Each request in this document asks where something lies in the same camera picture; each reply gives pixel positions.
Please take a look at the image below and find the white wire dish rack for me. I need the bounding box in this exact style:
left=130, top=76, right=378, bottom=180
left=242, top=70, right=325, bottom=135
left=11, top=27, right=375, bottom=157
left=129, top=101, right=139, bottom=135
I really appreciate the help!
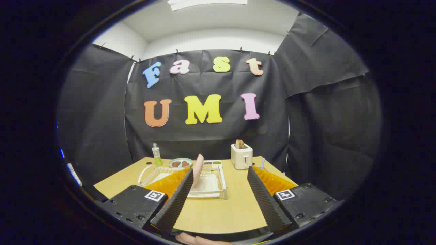
left=138, top=164, right=228, bottom=200

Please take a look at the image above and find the ceiling light panel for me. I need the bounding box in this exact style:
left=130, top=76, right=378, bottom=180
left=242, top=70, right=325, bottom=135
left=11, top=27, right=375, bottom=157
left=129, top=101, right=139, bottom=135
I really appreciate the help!
left=168, top=0, right=248, bottom=11

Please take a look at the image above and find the cream toaster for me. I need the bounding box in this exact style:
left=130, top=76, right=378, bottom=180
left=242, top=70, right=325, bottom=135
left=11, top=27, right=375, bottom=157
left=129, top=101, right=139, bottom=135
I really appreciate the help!
left=231, top=143, right=253, bottom=170

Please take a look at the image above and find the pink plate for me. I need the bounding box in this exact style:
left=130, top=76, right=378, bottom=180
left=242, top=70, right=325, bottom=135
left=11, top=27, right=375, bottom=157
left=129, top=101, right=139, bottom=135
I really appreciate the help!
left=192, top=154, right=204, bottom=188

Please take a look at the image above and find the black backdrop cloth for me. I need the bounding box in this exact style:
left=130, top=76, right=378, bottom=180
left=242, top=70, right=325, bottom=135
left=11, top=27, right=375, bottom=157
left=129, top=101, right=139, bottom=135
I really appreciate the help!
left=56, top=12, right=382, bottom=201

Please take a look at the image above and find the green drink bottle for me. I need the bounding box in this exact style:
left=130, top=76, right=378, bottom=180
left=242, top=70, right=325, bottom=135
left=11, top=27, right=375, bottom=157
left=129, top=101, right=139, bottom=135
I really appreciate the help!
left=152, top=143, right=163, bottom=167

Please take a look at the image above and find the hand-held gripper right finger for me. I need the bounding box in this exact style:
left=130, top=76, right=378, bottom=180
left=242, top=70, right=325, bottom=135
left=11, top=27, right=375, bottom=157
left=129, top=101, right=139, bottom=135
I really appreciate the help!
left=247, top=166, right=343, bottom=233

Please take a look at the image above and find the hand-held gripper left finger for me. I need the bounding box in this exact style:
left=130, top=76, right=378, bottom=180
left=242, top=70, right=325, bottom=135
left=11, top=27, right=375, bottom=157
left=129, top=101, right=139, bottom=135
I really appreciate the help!
left=99, top=167, right=194, bottom=237

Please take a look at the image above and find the pale green plate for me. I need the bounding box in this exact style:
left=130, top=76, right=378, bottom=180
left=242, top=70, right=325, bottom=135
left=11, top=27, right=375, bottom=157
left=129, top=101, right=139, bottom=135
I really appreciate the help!
left=169, top=158, right=193, bottom=169

